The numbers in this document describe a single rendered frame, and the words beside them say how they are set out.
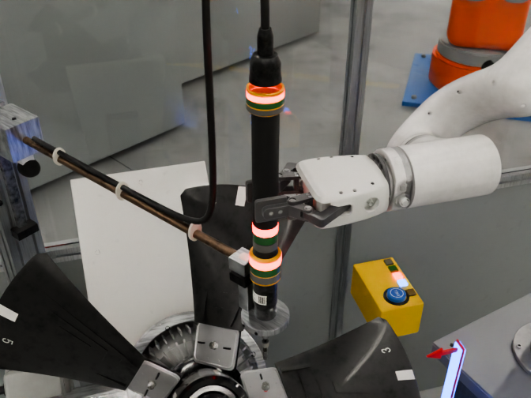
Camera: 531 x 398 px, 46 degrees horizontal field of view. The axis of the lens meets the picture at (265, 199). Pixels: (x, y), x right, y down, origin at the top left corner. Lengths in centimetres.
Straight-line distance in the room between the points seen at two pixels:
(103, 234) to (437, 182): 66
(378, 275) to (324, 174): 66
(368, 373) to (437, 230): 97
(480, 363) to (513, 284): 94
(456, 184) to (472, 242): 127
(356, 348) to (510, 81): 52
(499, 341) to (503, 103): 74
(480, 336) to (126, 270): 79
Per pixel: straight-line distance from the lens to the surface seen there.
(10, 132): 123
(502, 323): 156
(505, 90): 88
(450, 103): 94
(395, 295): 138
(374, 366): 111
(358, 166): 82
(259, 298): 88
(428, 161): 83
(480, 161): 87
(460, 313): 233
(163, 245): 123
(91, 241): 124
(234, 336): 101
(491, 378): 143
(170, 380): 101
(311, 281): 193
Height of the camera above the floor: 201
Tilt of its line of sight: 35 degrees down
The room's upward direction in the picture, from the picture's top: straight up
